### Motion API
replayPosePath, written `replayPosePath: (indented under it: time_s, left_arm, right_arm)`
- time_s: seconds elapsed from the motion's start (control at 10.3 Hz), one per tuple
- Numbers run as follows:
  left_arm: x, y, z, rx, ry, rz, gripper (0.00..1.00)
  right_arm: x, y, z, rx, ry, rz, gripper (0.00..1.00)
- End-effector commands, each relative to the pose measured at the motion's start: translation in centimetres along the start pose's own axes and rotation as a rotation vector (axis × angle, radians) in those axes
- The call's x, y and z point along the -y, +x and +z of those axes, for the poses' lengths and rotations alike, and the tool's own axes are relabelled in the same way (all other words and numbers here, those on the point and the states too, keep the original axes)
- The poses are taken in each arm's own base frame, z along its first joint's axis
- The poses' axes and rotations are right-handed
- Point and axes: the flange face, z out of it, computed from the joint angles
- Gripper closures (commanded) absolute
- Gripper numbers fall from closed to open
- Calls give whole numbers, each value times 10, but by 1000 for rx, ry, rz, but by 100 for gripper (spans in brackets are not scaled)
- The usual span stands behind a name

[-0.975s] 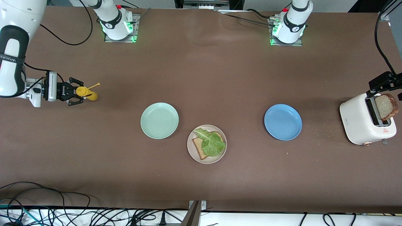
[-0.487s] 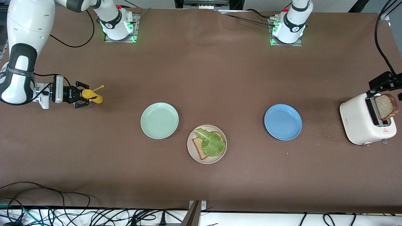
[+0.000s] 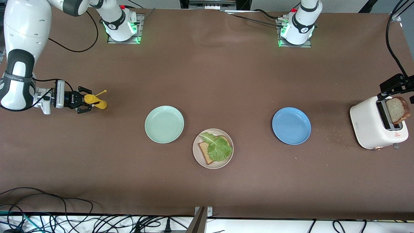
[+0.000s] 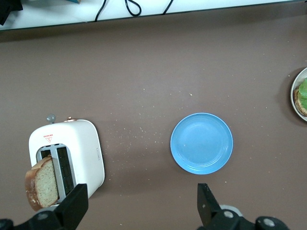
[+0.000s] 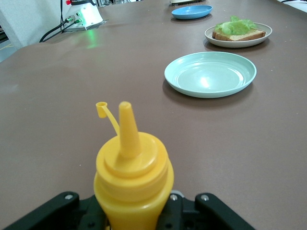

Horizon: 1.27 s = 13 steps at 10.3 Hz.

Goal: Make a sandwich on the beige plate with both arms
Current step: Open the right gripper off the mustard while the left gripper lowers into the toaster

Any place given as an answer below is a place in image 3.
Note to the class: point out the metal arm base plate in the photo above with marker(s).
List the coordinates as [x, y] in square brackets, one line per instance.
[307, 46]
[113, 42]

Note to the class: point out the green lettuce leaf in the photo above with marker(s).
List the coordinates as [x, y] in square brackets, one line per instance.
[220, 150]

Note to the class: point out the mint green plate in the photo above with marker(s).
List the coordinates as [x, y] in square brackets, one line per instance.
[164, 124]

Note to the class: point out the small metal bracket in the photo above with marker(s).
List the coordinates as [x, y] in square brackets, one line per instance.
[209, 212]

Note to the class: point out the aluminium corner bracket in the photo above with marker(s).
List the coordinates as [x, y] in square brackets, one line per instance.
[396, 17]

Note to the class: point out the brown table cover sheet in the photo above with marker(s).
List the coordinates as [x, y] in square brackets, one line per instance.
[207, 81]

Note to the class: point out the blue plate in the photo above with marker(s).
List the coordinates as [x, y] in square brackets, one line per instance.
[291, 126]

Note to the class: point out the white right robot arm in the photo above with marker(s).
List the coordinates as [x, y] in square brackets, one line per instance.
[26, 29]

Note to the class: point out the brown bread slice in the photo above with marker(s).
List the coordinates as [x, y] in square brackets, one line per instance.
[204, 152]
[397, 110]

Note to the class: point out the dark object behind table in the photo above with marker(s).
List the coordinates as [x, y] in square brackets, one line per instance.
[184, 4]

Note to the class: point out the black power plug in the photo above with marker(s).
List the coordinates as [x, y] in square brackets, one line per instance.
[167, 226]

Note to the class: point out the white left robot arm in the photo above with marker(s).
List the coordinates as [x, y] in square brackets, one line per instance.
[302, 26]

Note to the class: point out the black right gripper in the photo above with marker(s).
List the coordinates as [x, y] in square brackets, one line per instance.
[70, 99]

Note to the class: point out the white toaster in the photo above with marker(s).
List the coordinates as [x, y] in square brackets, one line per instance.
[367, 123]

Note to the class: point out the yellow squeeze bottle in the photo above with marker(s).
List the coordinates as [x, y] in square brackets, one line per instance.
[101, 104]

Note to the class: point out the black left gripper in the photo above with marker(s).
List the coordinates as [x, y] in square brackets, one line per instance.
[392, 83]

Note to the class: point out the beige plate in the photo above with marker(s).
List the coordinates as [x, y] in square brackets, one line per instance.
[213, 166]

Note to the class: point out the grey aluminium post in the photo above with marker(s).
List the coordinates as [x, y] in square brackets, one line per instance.
[197, 223]

